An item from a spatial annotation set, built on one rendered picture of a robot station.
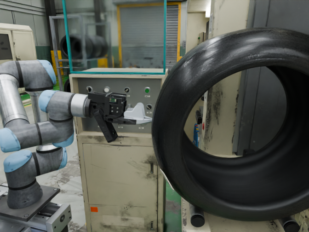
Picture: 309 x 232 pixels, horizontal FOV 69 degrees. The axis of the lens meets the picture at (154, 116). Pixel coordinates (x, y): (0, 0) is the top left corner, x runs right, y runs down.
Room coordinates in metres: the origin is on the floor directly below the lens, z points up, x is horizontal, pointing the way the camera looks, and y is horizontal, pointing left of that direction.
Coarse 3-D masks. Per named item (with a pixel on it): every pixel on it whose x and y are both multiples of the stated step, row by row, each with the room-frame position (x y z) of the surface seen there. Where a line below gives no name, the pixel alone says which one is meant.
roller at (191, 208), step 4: (192, 208) 0.60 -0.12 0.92; (196, 208) 0.60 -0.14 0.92; (192, 212) 0.59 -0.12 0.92; (196, 212) 0.58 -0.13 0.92; (200, 212) 0.58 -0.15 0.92; (192, 216) 0.57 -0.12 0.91; (196, 216) 0.57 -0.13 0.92; (200, 216) 0.56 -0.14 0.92; (192, 220) 0.56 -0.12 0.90; (196, 220) 0.56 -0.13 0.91; (200, 220) 0.56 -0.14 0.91; (204, 220) 0.56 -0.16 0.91; (192, 224) 0.56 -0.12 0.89; (196, 224) 0.56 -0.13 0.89; (200, 224) 0.56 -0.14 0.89
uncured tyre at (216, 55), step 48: (192, 48) 0.77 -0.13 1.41; (240, 48) 0.54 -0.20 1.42; (288, 48) 0.53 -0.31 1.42; (192, 96) 0.55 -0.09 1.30; (288, 96) 0.79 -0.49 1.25; (192, 144) 0.83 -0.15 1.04; (288, 144) 0.78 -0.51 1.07; (192, 192) 0.55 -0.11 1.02; (240, 192) 0.69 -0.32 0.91; (288, 192) 0.63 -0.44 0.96
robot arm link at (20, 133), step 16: (0, 64) 0.93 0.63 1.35; (0, 80) 0.85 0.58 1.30; (16, 80) 0.89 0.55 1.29; (0, 96) 0.77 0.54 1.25; (16, 96) 0.79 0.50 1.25; (0, 112) 0.72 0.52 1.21; (16, 112) 0.70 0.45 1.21; (16, 128) 0.63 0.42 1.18; (32, 128) 0.65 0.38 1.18; (0, 144) 0.59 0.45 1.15; (16, 144) 0.61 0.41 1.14; (32, 144) 0.64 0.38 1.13
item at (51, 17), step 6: (54, 18) 4.22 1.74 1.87; (60, 18) 4.20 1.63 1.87; (54, 30) 4.26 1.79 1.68; (54, 36) 4.24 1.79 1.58; (54, 42) 4.23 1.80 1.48; (60, 42) 4.34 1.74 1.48; (66, 42) 4.55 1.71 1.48; (54, 48) 4.23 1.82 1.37; (60, 48) 4.34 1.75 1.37; (66, 48) 4.55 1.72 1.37; (54, 54) 4.24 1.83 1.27; (66, 54) 4.31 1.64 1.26; (60, 60) 4.22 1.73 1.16; (66, 60) 4.19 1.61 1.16; (60, 72) 4.27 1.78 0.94; (60, 78) 4.24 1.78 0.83; (60, 84) 4.24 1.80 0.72; (66, 84) 4.31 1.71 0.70; (60, 90) 4.24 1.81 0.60; (66, 90) 4.32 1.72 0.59
